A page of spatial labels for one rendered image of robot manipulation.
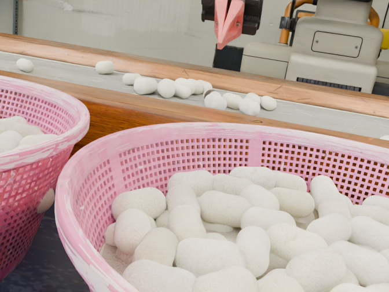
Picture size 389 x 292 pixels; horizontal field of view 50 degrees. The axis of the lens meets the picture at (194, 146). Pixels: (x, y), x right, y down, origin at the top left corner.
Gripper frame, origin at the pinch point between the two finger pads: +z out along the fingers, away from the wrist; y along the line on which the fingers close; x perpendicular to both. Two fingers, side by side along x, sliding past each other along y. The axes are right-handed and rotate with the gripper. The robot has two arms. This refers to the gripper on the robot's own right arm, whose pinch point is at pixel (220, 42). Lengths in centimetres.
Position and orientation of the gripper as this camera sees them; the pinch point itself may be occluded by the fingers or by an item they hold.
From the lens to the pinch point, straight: 68.1
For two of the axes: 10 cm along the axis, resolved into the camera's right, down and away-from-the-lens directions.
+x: 0.2, 5.5, 8.3
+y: 9.7, 2.0, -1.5
